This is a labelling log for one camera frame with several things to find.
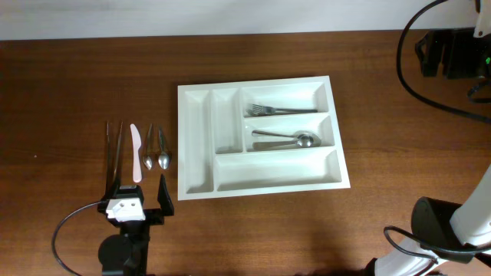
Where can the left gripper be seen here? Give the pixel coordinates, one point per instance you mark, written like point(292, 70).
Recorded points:
point(152, 214)

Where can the small teaspoon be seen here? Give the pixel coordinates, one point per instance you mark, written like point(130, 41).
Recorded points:
point(147, 159)
point(164, 157)

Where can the pink plastic knife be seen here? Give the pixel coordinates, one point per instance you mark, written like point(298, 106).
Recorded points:
point(136, 145)

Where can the steel fork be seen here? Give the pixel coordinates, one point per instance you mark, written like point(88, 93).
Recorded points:
point(265, 113)
point(262, 107)

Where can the large steel spoon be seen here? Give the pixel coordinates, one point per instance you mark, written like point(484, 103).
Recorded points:
point(317, 141)
point(303, 141)

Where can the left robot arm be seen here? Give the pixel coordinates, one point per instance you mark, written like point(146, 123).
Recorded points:
point(126, 253)

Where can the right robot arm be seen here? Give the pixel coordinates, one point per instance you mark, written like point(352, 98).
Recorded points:
point(445, 231)

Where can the left metal chopstick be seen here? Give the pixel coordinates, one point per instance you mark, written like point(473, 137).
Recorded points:
point(108, 158)

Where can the white plastic cutlery tray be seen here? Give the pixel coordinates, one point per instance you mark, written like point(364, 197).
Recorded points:
point(215, 154)

